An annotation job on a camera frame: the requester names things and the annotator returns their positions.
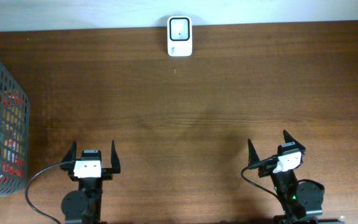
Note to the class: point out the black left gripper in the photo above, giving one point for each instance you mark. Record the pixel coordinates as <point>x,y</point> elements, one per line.
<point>107,172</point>

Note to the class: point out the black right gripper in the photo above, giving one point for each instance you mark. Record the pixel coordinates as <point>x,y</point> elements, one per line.
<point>253,156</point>

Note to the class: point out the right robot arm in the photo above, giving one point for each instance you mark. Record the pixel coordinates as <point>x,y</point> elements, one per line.
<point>301,199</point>

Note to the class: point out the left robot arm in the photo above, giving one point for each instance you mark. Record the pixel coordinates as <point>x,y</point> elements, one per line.
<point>84,204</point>

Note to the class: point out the grey plastic mesh basket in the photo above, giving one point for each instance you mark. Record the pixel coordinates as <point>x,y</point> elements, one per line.
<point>14,134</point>

